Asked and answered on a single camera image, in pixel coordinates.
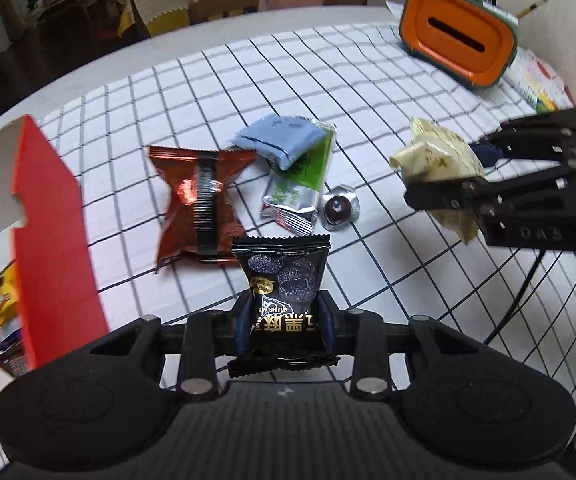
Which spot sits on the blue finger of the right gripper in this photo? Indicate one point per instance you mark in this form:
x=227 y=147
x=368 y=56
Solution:
x=488 y=154

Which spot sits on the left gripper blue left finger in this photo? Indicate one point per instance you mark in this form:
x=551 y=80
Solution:
x=242 y=321

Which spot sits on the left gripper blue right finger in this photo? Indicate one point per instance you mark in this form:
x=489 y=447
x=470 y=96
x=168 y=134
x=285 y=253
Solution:
x=326 y=313

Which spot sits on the cream yellow snack packet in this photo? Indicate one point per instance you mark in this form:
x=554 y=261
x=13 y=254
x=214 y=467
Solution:
x=435 y=153

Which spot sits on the black sesame snack packet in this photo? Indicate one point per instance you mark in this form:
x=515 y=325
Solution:
x=284 y=275

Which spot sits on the dark red foil snack packet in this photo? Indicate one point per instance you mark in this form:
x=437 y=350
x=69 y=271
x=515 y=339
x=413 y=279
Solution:
x=200 y=223

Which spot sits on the green snack packet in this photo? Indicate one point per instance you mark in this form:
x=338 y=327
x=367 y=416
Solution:
x=291 y=197

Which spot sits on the light blue snack packet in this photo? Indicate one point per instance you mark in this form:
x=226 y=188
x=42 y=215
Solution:
x=280 y=139

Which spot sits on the silver wrapped chocolate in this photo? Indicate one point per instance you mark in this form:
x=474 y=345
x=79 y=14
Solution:
x=339 y=207

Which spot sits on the orange tissue box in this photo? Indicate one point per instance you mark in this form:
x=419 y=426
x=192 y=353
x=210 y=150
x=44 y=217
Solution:
x=473 y=41

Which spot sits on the white checkered tablecloth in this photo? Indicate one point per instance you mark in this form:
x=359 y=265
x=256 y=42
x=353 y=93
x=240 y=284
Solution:
x=457 y=359

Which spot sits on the red white cardboard box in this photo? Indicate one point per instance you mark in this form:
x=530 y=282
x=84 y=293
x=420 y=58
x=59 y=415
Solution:
x=42 y=232

